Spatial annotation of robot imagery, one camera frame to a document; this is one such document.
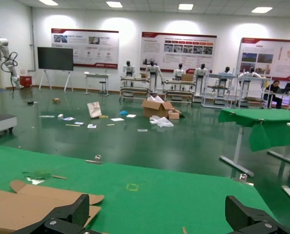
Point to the red white wall poster board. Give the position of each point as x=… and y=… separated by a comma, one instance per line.
x=281, y=56
x=96, y=48
x=178, y=48

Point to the large open cardboard box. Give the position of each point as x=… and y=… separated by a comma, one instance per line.
x=154, y=111

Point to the white neighbour table frame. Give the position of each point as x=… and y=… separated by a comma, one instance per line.
x=238, y=151

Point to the flat yellow item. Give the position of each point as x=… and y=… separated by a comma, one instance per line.
x=103, y=117

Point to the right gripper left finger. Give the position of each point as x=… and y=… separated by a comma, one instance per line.
x=69, y=214

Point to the brown cardboard mailer box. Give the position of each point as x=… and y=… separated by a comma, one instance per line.
x=25, y=207

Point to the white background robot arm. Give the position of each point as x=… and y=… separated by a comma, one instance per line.
x=1, y=42

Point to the green shredded scraps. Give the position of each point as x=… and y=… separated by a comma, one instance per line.
x=40, y=174

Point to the seated person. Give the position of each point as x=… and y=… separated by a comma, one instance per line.
x=274, y=91

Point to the white paper sheet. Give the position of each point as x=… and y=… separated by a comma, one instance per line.
x=131, y=116
x=142, y=130
x=117, y=119

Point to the blue crumpled item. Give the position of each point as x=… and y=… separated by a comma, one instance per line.
x=123, y=112

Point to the white paper scrap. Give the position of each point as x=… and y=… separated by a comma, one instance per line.
x=35, y=181

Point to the tiny cardboard box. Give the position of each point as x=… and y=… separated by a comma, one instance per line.
x=56, y=100

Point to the beige paper bag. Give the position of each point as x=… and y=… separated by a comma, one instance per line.
x=94, y=110

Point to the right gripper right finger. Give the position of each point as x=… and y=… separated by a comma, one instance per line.
x=252, y=218

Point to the grey wall pipe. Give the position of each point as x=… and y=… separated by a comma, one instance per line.
x=33, y=36

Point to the small wooden chip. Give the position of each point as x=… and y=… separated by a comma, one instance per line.
x=184, y=230

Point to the rectangular ceiling light panel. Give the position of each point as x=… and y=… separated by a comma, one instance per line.
x=185, y=6
x=48, y=2
x=114, y=4
x=261, y=9

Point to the red box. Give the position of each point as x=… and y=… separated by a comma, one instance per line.
x=26, y=82

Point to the white packing material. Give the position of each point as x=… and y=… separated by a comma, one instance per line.
x=157, y=99

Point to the white desk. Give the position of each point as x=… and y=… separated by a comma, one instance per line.
x=96, y=74

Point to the black round stool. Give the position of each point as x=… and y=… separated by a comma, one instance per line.
x=102, y=83

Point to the white humanoid robot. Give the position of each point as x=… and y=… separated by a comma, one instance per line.
x=152, y=70
x=129, y=69
x=251, y=74
x=200, y=72
x=179, y=72
x=226, y=72

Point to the metal workbench rack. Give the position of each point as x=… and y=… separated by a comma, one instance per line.
x=132, y=89
x=179, y=92
x=218, y=98
x=253, y=99

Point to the cardboard box on rack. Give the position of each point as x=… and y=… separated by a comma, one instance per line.
x=187, y=77

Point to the white plastic bags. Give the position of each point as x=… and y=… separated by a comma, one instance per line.
x=163, y=122

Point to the small open cardboard box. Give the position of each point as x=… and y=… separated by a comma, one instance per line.
x=173, y=115

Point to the silver metal binder clip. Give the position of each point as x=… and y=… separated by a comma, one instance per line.
x=243, y=179
x=94, y=161

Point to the green cloth on neighbour table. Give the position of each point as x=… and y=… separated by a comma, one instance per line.
x=264, y=131

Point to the printed leaflet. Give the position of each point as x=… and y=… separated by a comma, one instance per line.
x=68, y=119
x=78, y=123
x=91, y=126

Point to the long wooden strip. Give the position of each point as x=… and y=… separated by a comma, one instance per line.
x=73, y=125

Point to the small white box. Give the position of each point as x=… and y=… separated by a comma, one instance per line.
x=60, y=116

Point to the small black object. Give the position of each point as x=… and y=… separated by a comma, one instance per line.
x=30, y=103

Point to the thin wooden stick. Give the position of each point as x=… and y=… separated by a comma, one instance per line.
x=59, y=177

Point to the black screen on white stand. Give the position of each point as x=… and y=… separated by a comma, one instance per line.
x=55, y=58

